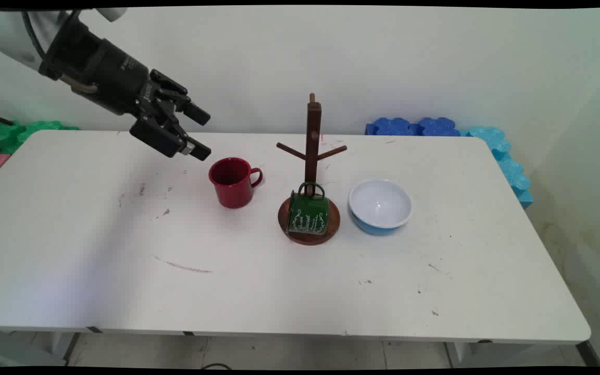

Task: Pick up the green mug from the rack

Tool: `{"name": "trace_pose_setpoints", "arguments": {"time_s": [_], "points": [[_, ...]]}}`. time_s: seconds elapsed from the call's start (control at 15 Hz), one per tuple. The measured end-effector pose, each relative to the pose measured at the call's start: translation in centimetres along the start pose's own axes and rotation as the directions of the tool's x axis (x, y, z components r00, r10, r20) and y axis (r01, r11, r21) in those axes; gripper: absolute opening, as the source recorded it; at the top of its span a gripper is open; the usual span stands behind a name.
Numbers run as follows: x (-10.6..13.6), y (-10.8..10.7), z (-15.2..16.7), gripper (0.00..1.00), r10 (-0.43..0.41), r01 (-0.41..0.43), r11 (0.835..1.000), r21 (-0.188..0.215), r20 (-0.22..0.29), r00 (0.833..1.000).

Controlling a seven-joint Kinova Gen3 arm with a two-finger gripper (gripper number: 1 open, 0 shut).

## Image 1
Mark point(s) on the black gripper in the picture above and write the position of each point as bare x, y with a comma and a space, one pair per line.
107, 75

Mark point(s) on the green enamel mug white print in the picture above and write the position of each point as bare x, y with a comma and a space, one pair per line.
309, 213

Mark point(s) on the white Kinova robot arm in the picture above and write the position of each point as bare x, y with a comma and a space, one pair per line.
3, 31

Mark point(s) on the red enamel mug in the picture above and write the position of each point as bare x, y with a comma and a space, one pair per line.
231, 185

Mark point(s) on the brown wooden mug tree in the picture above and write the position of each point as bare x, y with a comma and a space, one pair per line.
313, 130

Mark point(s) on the green foam mat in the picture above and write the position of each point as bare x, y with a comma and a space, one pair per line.
16, 133

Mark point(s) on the dark blue foam mat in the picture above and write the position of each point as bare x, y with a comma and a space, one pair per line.
392, 126
438, 127

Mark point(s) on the blue bowl white inside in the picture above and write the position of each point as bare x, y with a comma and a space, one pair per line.
379, 204

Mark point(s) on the grey table leg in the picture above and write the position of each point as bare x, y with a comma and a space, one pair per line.
29, 346
492, 353

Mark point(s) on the light blue foam mat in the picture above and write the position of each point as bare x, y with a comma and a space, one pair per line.
508, 166

